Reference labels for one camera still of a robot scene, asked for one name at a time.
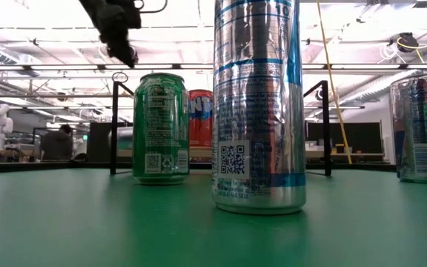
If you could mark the green Sprite soda can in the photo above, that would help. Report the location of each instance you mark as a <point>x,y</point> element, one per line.
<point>161,130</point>

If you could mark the person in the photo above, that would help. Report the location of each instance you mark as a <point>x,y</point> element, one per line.
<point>56,144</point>

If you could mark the long ceiling light bar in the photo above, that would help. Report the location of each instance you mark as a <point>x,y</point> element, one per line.
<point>69,67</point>

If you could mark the orange Fanta soda can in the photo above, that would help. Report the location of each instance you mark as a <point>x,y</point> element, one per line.
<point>200,122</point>

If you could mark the black partition panel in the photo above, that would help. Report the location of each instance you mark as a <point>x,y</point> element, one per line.
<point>100,142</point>
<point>361,137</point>

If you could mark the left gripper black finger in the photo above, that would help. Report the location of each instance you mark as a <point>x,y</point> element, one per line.
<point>119,46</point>

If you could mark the small yellow black box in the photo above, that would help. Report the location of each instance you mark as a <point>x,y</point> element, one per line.
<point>339,149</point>

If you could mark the green table mat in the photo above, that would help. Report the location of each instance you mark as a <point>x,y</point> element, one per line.
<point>87,230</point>

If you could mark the silver light-blue slim can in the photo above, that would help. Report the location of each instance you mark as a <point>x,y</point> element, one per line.
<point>258,111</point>

